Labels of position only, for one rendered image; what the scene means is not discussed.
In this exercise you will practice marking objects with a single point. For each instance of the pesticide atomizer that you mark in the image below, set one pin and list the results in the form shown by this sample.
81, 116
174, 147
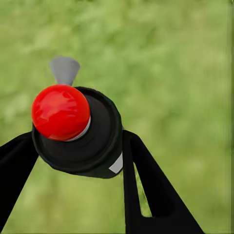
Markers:
76, 130

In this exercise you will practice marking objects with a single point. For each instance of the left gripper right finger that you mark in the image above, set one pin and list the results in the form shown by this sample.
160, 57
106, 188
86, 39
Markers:
170, 214

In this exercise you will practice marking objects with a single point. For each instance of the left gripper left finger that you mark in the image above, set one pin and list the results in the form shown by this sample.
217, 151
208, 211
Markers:
17, 159

